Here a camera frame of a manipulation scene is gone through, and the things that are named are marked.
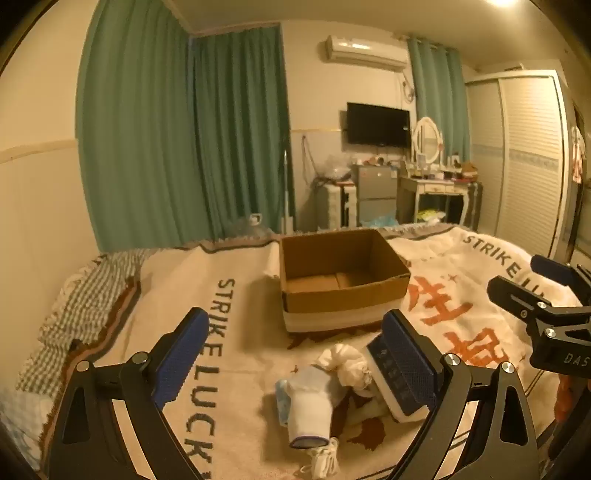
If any black wall television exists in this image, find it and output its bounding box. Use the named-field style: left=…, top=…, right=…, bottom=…
left=346, top=102, right=411, bottom=149

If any green corner curtain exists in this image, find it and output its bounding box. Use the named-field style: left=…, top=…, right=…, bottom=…
left=190, top=25, right=291, bottom=241

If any cream printed blanket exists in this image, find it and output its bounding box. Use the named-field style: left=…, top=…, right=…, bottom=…
left=41, top=224, right=591, bottom=480

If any narrow green curtain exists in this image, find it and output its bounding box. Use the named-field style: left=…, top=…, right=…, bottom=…
left=406, top=37, right=472, bottom=229

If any small white sock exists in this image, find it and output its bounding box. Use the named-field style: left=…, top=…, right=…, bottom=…
left=300, top=438, right=340, bottom=476

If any light blue cloth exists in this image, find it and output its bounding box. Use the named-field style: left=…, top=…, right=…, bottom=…
left=295, top=364, right=347, bottom=398

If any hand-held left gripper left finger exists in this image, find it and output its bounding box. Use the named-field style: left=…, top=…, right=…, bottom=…
left=48, top=307, right=211, bottom=480

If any white sliding wardrobe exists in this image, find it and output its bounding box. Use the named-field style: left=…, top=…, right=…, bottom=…
left=464, top=69, right=578, bottom=259

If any clear water jug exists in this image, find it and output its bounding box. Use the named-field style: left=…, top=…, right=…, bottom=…
left=228, top=213, right=273, bottom=238

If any white air conditioner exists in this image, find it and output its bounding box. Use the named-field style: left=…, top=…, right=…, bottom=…
left=322, top=34, right=409, bottom=72

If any group of cosmetic bottles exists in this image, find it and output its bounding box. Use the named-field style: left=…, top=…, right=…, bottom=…
left=406, top=154, right=478, bottom=182

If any white textured bedding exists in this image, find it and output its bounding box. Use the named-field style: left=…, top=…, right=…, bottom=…
left=0, top=388, right=51, bottom=462

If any grey drawer cabinet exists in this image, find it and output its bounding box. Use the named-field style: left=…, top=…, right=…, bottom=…
left=352, top=164, right=399, bottom=227

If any dark striped suitcase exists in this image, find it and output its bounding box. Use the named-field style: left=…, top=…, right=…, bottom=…
left=466, top=182, right=484, bottom=229

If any white suitcase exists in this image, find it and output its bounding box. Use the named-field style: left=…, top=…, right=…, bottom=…
left=316, top=184, right=358, bottom=229

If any white sock bundle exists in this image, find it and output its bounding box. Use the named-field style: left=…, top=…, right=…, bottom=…
left=318, top=342, right=375, bottom=393

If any white oval mirror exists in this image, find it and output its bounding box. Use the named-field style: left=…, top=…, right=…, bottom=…
left=412, top=116, right=445, bottom=164

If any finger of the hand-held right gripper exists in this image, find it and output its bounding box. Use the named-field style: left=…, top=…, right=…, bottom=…
left=486, top=275, right=579, bottom=325
left=530, top=253, right=591, bottom=306

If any hanging red white garment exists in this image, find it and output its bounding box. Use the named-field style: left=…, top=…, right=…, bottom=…
left=570, top=124, right=587, bottom=183

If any light blue tissue packet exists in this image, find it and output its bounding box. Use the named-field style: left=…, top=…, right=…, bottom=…
left=276, top=379, right=296, bottom=428

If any brown cardboard box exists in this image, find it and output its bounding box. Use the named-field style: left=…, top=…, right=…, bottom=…
left=278, top=228, right=411, bottom=334

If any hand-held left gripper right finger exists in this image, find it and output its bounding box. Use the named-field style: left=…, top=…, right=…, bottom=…
left=381, top=309, right=541, bottom=480

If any wide green curtain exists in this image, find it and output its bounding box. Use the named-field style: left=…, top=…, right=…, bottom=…
left=76, top=0, right=197, bottom=254

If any hanging wall cable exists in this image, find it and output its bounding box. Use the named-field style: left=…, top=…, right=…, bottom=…
left=302, top=136, right=324, bottom=185

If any clear plastic bag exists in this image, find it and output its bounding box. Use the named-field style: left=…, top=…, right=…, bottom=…
left=316, top=154, right=354, bottom=183

